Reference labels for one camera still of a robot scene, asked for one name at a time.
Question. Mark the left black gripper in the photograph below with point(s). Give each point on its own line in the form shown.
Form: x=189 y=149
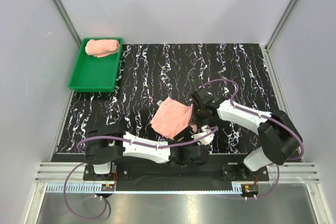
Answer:
x=186 y=134

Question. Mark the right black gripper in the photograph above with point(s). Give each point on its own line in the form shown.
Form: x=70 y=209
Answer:
x=196 y=120

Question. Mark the pink striped towel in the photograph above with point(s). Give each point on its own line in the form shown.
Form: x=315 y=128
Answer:
x=102 y=48

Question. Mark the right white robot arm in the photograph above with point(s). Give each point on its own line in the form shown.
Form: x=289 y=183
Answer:
x=278 y=136

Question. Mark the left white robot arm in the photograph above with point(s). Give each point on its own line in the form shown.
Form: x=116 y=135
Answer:
x=112 y=144

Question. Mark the black marble pattern mat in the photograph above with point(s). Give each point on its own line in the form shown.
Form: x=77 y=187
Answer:
x=151 y=73

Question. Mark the green plastic tray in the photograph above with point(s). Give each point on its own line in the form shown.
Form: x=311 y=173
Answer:
x=96 y=74

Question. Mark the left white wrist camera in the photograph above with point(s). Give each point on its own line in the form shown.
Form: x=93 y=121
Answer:
x=205 y=136

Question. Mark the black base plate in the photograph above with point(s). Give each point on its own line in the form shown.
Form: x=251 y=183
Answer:
x=217 y=174

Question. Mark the aluminium frame rail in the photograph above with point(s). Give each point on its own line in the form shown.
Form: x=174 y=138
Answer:
x=294 y=172

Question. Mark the white slotted cable duct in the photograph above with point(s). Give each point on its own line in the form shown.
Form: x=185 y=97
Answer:
x=80 y=188

